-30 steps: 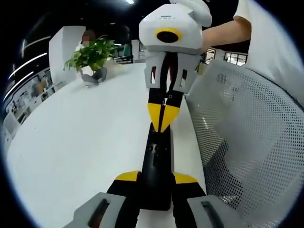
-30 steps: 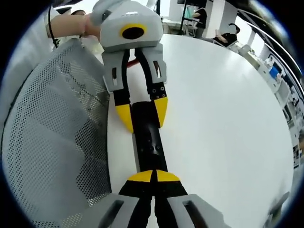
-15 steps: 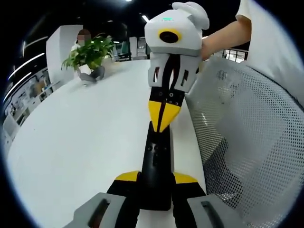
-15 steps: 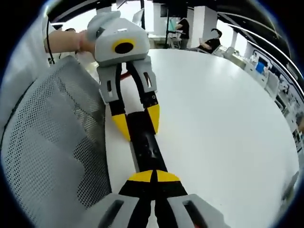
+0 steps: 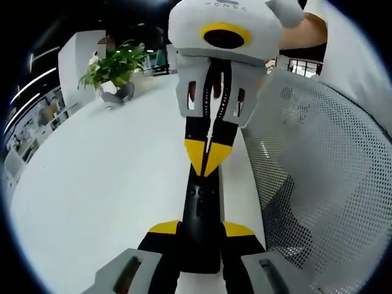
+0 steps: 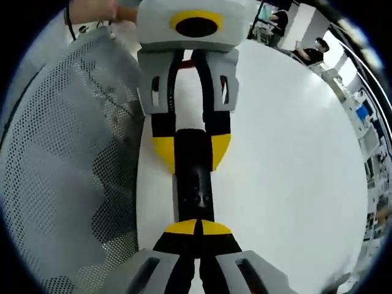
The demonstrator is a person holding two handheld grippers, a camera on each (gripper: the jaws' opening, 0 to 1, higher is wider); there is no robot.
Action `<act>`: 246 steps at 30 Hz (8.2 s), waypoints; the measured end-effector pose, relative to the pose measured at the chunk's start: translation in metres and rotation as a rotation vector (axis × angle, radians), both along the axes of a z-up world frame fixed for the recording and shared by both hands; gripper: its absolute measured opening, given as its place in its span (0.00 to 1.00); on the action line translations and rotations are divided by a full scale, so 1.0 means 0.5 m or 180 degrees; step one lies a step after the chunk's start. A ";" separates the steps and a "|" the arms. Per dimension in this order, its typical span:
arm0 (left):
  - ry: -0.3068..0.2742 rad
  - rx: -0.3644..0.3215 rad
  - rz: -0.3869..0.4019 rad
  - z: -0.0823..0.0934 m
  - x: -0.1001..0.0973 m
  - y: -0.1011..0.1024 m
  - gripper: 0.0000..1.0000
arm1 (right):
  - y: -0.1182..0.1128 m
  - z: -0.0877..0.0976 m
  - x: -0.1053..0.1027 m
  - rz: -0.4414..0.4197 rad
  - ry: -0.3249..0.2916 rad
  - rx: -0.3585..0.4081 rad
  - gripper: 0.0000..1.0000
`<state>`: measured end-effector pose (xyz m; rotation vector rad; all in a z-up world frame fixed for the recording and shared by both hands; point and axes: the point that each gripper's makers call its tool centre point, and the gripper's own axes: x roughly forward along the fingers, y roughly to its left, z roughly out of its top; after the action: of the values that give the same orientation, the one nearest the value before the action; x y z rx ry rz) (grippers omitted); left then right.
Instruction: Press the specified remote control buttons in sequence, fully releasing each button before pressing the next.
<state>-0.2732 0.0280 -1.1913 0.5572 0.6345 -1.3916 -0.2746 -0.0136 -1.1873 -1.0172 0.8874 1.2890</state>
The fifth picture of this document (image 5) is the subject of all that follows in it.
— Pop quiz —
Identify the white plant pot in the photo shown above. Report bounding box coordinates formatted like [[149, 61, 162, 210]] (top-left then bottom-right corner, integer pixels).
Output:
[[99, 80, 119, 94]]

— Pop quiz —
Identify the grey mesh office chair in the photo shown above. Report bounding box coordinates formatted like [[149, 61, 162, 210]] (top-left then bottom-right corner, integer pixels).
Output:
[[241, 69, 392, 294]]

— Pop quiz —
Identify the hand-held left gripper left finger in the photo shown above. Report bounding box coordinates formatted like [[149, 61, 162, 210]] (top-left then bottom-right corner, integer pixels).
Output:
[[82, 219, 181, 294]]

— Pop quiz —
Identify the dark grey curved headset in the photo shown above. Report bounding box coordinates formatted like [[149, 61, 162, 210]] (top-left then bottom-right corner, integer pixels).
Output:
[[100, 82, 136, 107]]

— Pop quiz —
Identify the green potted plant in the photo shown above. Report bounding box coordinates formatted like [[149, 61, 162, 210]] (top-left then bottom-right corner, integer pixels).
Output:
[[78, 39, 148, 92]]

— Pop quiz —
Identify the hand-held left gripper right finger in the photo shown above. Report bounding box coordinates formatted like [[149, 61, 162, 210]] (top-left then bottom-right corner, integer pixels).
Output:
[[220, 220, 310, 294]]

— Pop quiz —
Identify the black remote control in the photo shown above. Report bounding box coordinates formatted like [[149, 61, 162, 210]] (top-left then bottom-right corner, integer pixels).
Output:
[[180, 164, 224, 274]]

